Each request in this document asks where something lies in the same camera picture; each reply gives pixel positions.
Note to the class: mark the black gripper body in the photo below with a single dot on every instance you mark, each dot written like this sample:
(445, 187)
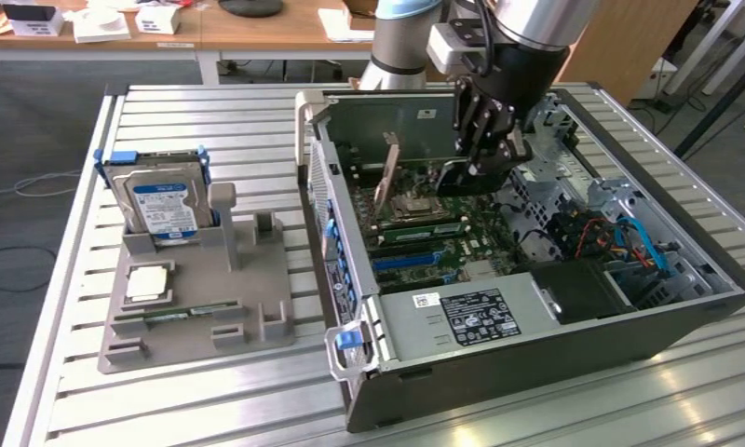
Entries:
(522, 74)

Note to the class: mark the low profile graphics card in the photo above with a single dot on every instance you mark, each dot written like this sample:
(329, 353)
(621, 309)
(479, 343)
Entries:
(473, 179)

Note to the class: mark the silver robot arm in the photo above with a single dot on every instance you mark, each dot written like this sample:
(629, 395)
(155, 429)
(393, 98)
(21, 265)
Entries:
(534, 18)

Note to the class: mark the silver disk bay cage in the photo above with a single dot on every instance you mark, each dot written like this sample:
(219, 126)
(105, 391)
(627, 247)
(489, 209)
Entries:
(543, 186)

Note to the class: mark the CPU with paste residue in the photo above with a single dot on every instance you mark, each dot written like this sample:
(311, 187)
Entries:
(419, 205)

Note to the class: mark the wooden cabinet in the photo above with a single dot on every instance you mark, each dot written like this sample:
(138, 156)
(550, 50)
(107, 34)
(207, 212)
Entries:
(641, 46)

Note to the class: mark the green motherboard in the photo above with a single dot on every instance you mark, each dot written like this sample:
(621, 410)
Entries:
(473, 233)

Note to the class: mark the white floor device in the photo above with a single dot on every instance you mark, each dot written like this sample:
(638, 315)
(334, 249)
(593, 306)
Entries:
(659, 74)

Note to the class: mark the white paper stack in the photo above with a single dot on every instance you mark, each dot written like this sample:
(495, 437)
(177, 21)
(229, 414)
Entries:
(345, 28)

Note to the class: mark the brown cardboard box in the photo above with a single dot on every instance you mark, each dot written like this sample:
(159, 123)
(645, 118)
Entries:
(358, 7)

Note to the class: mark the small silver chipset heatsink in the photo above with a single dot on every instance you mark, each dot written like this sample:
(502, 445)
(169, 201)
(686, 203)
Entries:
(485, 271)

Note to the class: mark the long black expansion slot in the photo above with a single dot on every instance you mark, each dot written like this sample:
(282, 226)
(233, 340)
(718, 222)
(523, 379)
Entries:
(398, 250)

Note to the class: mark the blue expansion slot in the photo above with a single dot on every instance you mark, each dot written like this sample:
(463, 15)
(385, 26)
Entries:
(405, 262)

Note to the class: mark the blue slot retention clip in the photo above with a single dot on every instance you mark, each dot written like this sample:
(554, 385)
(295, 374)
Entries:
(333, 233)

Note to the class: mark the wooden desk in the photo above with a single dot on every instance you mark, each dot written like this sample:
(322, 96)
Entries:
(43, 41)
(274, 32)

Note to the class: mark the black round monitor base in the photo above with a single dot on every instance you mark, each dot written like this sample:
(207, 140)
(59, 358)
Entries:
(251, 7)

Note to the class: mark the grey power supply unit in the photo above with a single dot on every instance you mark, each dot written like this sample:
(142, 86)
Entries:
(410, 335)

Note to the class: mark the blue case release tab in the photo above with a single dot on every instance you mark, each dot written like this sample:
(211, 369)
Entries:
(349, 339)

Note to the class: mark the black open PC case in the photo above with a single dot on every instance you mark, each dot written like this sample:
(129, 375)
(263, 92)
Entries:
(534, 372)

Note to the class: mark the hard disk with blue label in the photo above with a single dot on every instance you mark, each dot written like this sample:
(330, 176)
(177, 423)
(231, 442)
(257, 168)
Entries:
(162, 205)

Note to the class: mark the white box with dark print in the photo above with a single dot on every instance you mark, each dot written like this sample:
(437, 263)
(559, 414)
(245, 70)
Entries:
(158, 23)

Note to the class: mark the grey plastic parts rack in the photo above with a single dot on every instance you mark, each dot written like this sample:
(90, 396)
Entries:
(223, 288)

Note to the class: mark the blue plastic disk carrier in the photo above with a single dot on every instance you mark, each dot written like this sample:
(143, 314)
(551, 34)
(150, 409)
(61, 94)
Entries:
(122, 157)

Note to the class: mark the flat white box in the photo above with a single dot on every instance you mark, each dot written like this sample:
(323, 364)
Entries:
(99, 32)

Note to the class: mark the clean silver CPU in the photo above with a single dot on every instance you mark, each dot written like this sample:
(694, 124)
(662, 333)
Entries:
(146, 284)

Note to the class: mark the white box with black lid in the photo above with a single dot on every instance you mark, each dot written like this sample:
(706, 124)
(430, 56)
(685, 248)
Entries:
(34, 28)

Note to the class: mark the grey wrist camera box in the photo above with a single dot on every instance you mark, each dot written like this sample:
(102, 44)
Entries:
(450, 46)

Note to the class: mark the white table frame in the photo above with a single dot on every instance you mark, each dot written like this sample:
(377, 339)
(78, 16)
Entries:
(741, 51)

